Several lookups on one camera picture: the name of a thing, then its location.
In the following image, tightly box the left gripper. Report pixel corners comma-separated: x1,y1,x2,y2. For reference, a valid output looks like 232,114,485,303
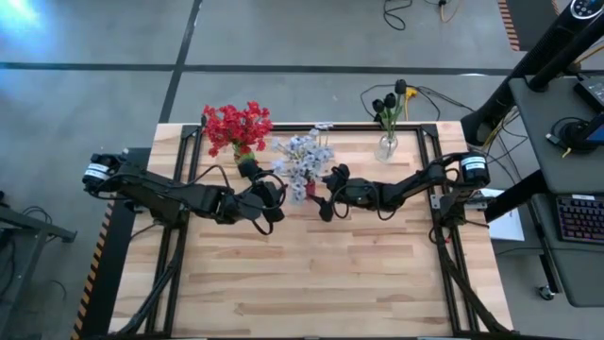
221,160,287,226

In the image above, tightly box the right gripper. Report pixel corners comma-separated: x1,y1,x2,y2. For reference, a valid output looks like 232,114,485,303
309,163,395,223

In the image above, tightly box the green glass vase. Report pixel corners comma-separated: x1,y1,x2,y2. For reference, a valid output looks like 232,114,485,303
233,144,259,166

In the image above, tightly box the clear glass vase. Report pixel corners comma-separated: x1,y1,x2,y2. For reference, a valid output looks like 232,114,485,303
375,133,399,163

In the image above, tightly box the yellow power plug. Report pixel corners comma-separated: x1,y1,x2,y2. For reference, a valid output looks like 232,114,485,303
403,86,420,122

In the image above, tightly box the black mat with striped edge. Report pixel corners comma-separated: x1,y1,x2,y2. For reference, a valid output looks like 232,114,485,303
70,147,153,340
498,0,561,52

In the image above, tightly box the white paper sheet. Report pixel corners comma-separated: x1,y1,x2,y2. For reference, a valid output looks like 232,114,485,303
480,188,526,243

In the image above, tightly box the dark grey side table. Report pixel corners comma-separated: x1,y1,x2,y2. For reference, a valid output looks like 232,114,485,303
0,188,78,340

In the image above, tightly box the grey desk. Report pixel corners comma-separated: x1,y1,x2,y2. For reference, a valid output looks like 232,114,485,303
508,76,604,309

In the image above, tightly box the black keyboard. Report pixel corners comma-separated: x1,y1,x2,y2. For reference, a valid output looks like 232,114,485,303
555,192,604,246

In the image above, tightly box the black tower fan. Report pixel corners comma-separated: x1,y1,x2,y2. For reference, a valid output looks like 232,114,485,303
461,0,604,145

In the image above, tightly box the black stand pole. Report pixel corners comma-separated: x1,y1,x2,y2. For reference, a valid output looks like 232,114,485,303
527,25,604,94

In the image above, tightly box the monitor with blue screen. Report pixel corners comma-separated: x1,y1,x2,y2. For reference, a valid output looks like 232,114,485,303
584,110,604,145

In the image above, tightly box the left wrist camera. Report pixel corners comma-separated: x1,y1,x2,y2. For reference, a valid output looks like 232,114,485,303
258,180,287,212

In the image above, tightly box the black aluminium table frame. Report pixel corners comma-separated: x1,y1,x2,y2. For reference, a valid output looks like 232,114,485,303
109,112,513,339

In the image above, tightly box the black looped floor cable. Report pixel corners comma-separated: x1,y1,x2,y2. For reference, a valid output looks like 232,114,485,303
360,83,476,125

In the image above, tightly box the yellow floor cable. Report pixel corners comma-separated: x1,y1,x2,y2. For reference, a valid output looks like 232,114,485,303
437,0,461,25

